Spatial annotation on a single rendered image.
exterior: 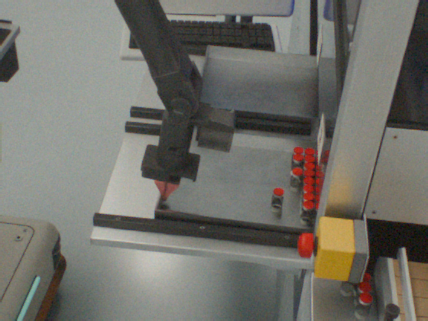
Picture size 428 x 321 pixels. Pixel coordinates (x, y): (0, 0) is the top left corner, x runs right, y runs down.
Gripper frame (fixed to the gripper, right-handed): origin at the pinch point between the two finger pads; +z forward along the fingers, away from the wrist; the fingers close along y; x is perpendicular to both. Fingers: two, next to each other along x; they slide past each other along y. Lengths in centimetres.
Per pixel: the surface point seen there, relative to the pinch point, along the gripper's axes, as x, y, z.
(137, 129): 20.3, -9.2, 1.9
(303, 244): -19.1, 23.6, -13.9
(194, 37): 72, -3, 8
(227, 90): 40.1, 8.4, 0.8
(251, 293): 53, 32, 87
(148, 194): 2.0, -3.2, 2.5
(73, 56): 184, -62, 99
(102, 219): -8.0, -10.1, 1.4
